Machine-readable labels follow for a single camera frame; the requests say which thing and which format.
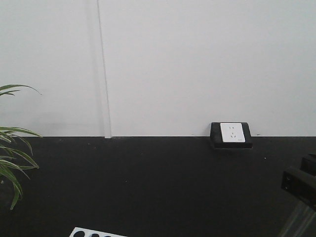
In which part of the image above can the white wall socket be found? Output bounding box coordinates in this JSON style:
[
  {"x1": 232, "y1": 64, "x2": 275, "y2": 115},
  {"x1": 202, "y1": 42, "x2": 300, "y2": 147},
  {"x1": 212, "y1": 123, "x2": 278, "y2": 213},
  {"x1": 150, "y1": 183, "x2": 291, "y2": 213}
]
[{"x1": 220, "y1": 123, "x2": 245, "y2": 143}]

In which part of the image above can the green spider plant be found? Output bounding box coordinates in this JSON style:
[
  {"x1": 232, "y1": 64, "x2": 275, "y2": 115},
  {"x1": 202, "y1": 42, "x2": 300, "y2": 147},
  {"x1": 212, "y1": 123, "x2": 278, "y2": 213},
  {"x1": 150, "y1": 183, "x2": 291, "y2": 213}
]
[{"x1": 0, "y1": 84, "x2": 43, "y2": 211}]

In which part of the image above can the black socket mounting box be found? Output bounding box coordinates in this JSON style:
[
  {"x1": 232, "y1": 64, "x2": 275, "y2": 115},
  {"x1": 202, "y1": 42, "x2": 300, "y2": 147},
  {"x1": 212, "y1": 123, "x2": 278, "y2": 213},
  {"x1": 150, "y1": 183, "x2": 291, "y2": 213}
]
[{"x1": 210, "y1": 122, "x2": 253, "y2": 149}]

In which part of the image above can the white test tube rack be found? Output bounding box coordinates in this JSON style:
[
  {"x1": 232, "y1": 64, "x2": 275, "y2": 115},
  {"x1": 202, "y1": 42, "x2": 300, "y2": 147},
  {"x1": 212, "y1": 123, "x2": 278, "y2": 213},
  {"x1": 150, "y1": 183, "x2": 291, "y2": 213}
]
[{"x1": 70, "y1": 227, "x2": 123, "y2": 237}]

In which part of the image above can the white cable conduit strip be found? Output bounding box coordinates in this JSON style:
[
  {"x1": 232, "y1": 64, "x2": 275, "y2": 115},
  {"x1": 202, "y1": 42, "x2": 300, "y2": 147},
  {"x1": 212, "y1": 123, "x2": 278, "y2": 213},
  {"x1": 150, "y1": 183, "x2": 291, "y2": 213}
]
[{"x1": 96, "y1": 0, "x2": 112, "y2": 139}]

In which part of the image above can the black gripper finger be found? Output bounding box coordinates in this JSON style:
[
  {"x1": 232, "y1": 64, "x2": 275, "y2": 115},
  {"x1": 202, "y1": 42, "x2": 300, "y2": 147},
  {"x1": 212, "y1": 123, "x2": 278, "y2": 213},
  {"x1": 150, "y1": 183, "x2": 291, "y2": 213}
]
[
  {"x1": 281, "y1": 167, "x2": 316, "y2": 210},
  {"x1": 300, "y1": 154, "x2": 316, "y2": 176}
]

